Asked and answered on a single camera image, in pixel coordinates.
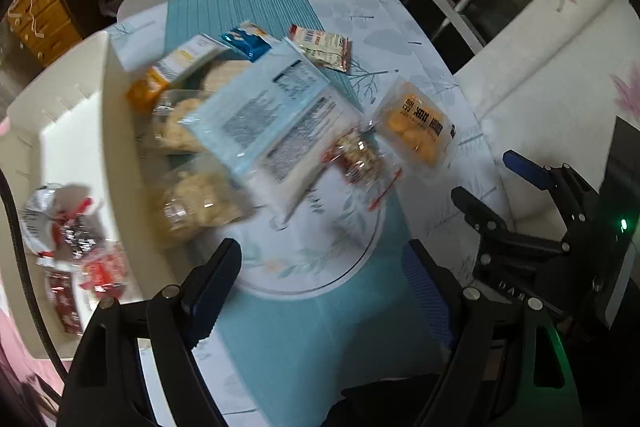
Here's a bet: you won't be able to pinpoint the white cable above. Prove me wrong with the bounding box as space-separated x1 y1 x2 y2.
10 0 46 38

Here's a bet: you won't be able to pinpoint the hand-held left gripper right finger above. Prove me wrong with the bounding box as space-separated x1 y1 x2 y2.
400 239 583 427

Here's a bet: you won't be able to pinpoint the large light blue snack bag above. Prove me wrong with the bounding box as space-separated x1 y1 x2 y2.
187 42 333 180

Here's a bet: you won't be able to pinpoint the clear pack of round crackers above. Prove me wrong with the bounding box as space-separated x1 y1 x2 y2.
197 60 251 93

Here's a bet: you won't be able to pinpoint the orange cracker packet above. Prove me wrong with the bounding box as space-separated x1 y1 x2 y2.
372 80 458 175

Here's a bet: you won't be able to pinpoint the dark red snack packet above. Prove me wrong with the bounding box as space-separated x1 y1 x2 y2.
60 214 106 263

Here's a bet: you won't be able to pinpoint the blue snack packet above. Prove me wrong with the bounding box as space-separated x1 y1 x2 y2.
220 21 281 63

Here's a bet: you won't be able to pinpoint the red nut snack packet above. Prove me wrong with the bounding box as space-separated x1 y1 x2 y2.
322 130 403 213

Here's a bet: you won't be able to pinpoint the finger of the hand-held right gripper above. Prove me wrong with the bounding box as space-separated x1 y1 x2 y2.
451 187 571 258
502 150 596 233

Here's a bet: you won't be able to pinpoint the long red snack packet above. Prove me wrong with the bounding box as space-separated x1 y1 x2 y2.
45 269 83 338

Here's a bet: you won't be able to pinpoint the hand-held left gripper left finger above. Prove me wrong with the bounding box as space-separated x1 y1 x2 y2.
60 237 243 427

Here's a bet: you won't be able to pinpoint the white snack bag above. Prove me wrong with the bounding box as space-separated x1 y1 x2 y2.
255 87 363 228

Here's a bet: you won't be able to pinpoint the white pink-flowered cloth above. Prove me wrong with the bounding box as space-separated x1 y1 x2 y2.
452 0 640 228

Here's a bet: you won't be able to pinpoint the silver snack packet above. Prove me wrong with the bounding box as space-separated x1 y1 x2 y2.
20 184 96 258

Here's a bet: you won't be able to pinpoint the clear bag of puffed snacks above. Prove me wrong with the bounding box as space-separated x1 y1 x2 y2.
150 90 221 155
155 157 256 248

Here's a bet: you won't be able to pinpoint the white storage box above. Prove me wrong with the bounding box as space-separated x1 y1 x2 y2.
0 30 166 360

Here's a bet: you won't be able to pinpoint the teal printed tablecloth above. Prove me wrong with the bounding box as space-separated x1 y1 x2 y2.
107 0 506 427

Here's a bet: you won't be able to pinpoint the red snack packets in box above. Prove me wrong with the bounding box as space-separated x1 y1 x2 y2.
0 167 73 378

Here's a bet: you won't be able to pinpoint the red white snack packet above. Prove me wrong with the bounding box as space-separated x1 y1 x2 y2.
289 24 351 50
300 44 353 73

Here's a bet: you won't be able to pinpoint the orange white carton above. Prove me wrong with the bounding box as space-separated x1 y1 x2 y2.
125 34 231 113

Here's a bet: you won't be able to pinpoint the bright red snack packet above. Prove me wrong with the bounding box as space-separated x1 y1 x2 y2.
80 244 131 300

